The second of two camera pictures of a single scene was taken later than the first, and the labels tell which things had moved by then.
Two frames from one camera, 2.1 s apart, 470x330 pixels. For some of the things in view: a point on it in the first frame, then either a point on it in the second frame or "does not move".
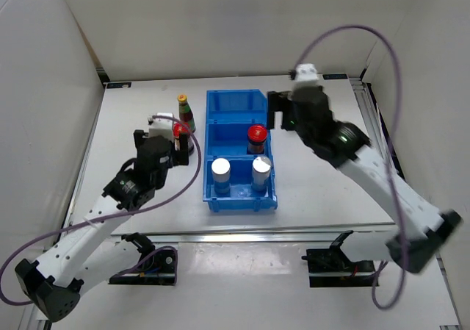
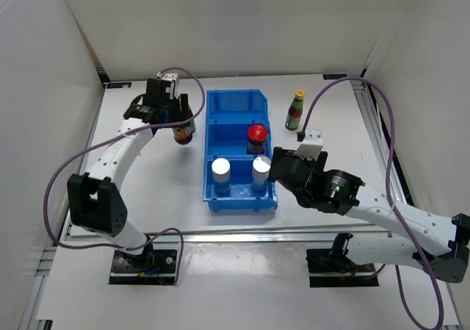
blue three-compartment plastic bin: [229, 114] does not move
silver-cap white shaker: [261, 170] does not move
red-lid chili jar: [256, 135] does not move
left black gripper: [179, 157] to [175, 102]
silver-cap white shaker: [221, 171] does not move
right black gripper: [279, 102] to [318, 165]
